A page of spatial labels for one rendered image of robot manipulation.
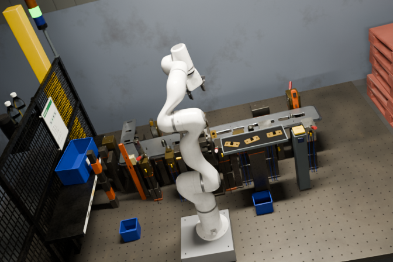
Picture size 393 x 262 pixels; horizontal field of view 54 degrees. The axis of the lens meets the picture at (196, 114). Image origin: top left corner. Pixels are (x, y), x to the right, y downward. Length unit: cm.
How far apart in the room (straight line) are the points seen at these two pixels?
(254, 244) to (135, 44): 250
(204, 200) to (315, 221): 68
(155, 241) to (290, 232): 81
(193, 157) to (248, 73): 249
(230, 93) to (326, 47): 114
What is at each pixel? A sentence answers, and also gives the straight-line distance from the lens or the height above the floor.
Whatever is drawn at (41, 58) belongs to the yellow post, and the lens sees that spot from 289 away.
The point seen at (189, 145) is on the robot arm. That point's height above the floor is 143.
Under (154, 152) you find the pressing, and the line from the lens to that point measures 259.
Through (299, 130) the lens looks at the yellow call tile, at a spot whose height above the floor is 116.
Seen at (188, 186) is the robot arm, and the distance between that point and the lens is 200.
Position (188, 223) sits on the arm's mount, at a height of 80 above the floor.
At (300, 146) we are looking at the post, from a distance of 228.
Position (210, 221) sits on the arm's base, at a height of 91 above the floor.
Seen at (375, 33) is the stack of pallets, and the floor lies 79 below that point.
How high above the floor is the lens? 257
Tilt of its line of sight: 34 degrees down
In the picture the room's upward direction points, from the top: 16 degrees counter-clockwise
